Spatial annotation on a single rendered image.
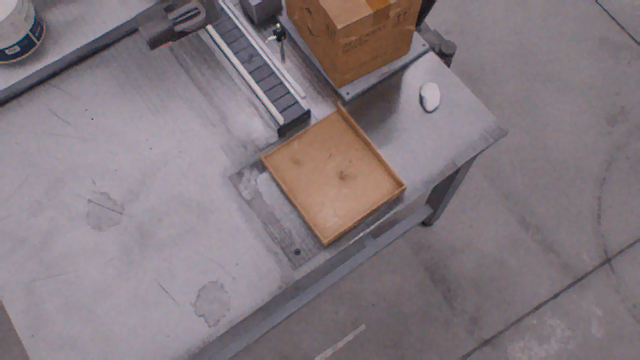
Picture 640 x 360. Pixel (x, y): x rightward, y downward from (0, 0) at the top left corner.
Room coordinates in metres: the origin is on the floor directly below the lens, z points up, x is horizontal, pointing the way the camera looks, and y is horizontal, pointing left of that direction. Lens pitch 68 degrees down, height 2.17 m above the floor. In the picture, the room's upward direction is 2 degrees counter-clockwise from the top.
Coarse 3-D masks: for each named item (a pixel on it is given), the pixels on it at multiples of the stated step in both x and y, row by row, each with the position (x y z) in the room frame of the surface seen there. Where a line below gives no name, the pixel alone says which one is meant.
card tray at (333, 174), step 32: (320, 128) 0.69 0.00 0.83; (352, 128) 0.69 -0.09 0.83; (288, 160) 0.60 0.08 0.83; (320, 160) 0.59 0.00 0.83; (352, 160) 0.59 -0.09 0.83; (384, 160) 0.57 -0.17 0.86; (288, 192) 0.49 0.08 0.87; (320, 192) 0.50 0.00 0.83; (352, 192) 0.50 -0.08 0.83; (384, 192) 0.50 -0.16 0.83; (320, 224) 0.42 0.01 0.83; (352, 224) 0.40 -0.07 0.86
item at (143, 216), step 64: (128, 64) 0.93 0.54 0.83; (192, 64) 0.92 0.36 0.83; (0, 128) 0.73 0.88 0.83; (64, 128) 0.72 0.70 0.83; (128, 128) 0.72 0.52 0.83; (192, 128) 0.71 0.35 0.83; (256, 128) 0.70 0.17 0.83; (384, 128) 0.68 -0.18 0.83; (448, 128) 0.68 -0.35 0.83; (0, 192) 0.54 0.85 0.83; (64, 192) 0.53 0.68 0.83; (128, 192) 0.53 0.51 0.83; (192, 192) 0.52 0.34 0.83; (256, 192) 0.51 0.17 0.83; (0, 256) 0.37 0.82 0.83; (64, 256) 0.36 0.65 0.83; (128, 256) 0.35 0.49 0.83; (192, 256) 0.35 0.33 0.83; (256, 256) 0.34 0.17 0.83; (320, 256) 0.33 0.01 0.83; (64, 320) 0.20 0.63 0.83; (128, 320) 0.20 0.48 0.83; (192, 320) 0.19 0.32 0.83
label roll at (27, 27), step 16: (0, 0) 1.01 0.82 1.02; (16, 0) 1.01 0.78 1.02; (0, 16) 0.96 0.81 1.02; (16, 16) 0.97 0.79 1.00; (32, 16) 1.01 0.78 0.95; (0, 32) 0.93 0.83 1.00; (16, 32) 0.95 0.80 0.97; (32, 32) 0.98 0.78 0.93; (0, 48) 0.92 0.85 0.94; (16, 48) 0.93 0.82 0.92; (32, 48) 0.95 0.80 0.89
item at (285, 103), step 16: (224, 16) 1.04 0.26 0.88; (208, 32) 0.99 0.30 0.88; (224, 32) 0.99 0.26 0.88; (240, 32) 0.98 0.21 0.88; (240, 48) 0.93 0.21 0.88; (256, 64) 0.87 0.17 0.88; (256, 80) 0.82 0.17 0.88; (272, 80) 0.82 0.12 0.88; (256, 96) 0.77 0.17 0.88; (272, 96) 0.77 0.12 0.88; (288, 96) 0.77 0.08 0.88; (288, 112) 0.72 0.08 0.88; (304, 112) 0.72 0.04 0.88
